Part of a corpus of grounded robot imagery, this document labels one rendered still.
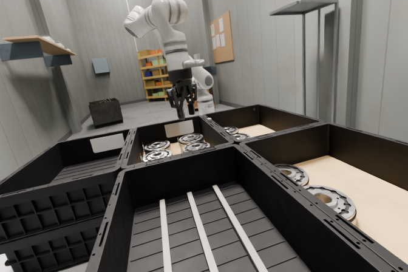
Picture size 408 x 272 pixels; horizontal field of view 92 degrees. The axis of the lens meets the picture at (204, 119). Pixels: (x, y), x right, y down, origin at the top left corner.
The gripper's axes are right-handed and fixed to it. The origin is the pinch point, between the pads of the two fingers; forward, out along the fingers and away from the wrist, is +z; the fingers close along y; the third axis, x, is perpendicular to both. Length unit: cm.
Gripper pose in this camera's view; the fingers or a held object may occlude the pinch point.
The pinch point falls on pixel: (186, 112)
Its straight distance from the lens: 66.1
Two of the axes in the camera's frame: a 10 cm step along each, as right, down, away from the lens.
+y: -4.9, 2.9, -8.2
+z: 1.4, 9.6, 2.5
